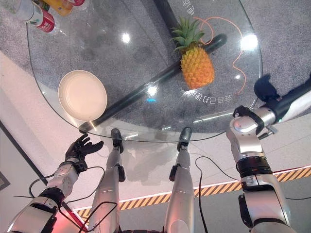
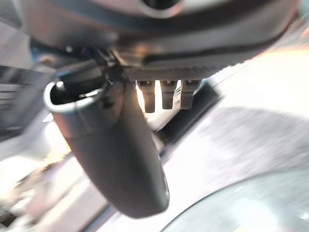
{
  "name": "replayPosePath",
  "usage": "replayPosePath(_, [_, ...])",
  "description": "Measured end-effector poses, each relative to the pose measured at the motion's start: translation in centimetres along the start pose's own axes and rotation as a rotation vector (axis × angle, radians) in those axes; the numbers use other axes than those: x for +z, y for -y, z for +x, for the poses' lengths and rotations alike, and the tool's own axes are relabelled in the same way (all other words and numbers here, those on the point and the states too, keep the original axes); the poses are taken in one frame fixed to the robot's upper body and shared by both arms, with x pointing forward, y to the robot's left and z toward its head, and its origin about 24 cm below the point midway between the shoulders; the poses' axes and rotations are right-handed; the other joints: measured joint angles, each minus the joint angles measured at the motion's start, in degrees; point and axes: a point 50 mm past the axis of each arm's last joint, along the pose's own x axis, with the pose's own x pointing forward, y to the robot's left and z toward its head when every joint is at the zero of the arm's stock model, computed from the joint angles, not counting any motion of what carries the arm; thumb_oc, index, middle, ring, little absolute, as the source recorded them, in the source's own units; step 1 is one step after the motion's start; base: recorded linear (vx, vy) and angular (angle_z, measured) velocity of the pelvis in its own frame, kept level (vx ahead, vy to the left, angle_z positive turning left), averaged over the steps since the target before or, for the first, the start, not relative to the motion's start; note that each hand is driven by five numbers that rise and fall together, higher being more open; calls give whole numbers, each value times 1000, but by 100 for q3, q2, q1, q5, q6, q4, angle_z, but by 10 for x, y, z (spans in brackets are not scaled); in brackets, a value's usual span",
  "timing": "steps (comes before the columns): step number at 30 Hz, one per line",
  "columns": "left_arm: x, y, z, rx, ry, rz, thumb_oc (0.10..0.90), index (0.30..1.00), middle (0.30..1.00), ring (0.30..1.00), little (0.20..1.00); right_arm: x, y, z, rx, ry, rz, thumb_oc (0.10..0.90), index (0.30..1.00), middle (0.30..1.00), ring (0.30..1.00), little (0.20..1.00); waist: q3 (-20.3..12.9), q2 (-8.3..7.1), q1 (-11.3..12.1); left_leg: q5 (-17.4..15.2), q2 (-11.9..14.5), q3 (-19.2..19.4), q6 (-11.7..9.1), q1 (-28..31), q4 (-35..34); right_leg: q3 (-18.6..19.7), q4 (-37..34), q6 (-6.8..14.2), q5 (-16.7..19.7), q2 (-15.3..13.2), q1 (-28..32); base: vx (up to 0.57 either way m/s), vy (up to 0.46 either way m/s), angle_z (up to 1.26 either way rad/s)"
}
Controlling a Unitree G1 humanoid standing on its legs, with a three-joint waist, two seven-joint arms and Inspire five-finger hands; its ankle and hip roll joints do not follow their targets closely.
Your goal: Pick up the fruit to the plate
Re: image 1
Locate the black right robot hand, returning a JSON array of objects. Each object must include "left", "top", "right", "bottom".
[{"left": 253, "top": 72, "right": 311, "bottom": 123}]

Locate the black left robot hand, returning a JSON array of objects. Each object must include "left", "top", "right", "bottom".
[{"left": 65, "top": 133, "right": 104, "bottom": 164}]

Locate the cream round plate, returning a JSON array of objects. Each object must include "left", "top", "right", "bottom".
[{"left": 57, "top": 69, "right": 108, "bottom": 122}]

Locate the silver left robot leg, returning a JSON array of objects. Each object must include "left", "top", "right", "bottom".
[{"left": 86, "top": 128, "right": 127, "bottom": 233}]

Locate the silver robot leg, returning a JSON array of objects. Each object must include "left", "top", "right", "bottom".
[
  {"left": 86, "top": 128, "right": 127, "bottom": 233},
  {"left": 163, "top": 126, "right": 195, "bottom": 233}
]

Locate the yellow pineapple with green crown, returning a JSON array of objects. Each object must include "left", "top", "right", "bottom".
[{"left": 170, "top": 16, "right": 215, "bottom": 90}]

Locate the silver right robot leg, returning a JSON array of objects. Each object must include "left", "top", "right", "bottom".
[{"left": 163, "top": 126, "right": 195, "bottom": 233}]

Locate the yellow black hazard tape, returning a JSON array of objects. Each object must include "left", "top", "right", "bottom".
[{"left": 72, "top": 165, "right": 311, "bottom": 222}]

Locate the clear bottle with red label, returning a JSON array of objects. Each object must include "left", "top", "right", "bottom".
[{"left": 29, "top": 9, "right": 68, "bottom": 37}]

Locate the yellow bottle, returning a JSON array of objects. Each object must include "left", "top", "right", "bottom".
[{"left": 39, "top": 0, "right": 74, "bottom": 17}]

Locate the clear bottle with white label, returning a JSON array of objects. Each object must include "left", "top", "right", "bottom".
[{"left": 8, "top": 0, "right": 44, "bottom": 25}]

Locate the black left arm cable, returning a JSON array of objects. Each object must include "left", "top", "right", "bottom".
[{"left": 12, "top": 166, "right": 119, "bottom": 233}]

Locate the thin orange cable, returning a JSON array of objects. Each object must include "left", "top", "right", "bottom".
[{"left": 193, "top": 16, "right": 247, "bottom": 94}]

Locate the black tubular table frame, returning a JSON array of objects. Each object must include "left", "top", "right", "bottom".
[{"left": 78, "top": 0, "right": 228, "bottom": 133}]

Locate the black floor cable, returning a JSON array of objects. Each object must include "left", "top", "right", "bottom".
[{"left": 195, "top": 156, "right": 242, "bottom": 233}]

